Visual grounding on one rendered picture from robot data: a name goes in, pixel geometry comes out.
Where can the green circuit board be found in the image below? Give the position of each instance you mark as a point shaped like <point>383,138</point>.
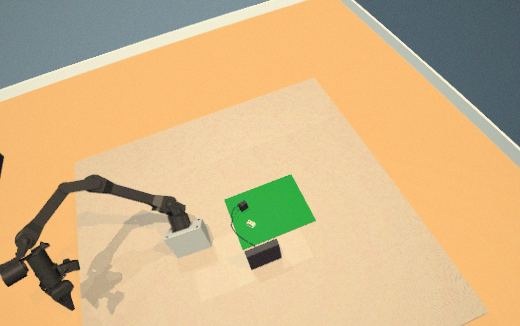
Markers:
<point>274,209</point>

